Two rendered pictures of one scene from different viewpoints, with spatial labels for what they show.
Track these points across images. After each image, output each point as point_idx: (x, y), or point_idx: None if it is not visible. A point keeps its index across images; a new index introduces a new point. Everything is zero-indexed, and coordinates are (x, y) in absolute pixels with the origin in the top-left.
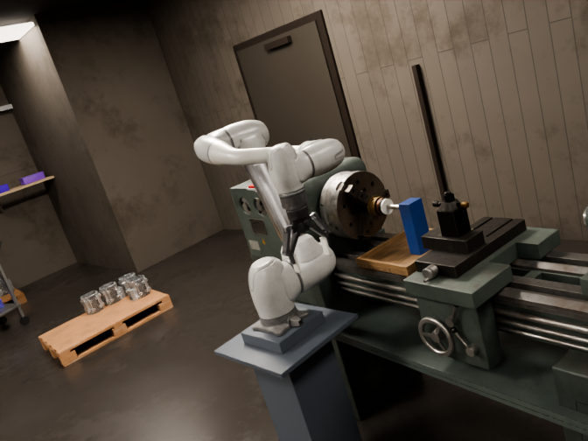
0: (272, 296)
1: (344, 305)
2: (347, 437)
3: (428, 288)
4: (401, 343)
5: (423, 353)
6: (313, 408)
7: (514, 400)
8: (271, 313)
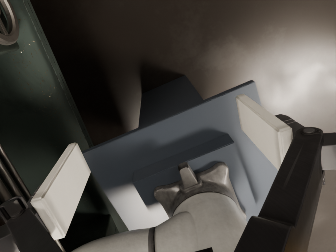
0: (228, 224)
1: (79, 236)
2: (155, 100)
3: None
4: (48, 122)
5: (30, 80)
6: (188, 106)
7: None
8: (229, 202)
